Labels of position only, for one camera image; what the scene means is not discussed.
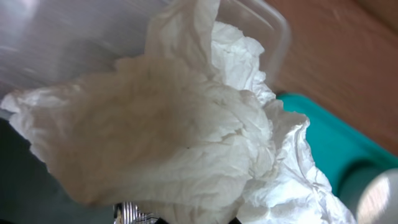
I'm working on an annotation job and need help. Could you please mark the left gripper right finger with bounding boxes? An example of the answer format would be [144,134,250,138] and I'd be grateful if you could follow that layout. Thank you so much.
[228,218,242,224]

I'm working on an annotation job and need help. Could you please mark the teal serving tray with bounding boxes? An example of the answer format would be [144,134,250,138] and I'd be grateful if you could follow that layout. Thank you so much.
[277,93,397,197]

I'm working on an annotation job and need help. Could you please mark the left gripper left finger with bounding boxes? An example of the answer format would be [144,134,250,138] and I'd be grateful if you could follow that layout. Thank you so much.
[113,202,168,224]

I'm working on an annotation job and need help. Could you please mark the grey bowl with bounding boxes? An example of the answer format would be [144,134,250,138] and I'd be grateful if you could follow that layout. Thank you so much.
[339,167,397,224]

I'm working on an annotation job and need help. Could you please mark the black plastic tray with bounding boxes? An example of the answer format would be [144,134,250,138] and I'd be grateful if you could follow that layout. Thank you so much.
[1,119,114,224]

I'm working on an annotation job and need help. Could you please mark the clear plastic bin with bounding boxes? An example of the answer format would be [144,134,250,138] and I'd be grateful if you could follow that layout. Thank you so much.
[1,0,291,98]

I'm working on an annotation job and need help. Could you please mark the white napkin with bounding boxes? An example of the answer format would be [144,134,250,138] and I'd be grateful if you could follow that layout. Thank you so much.
[1,1,355,223]

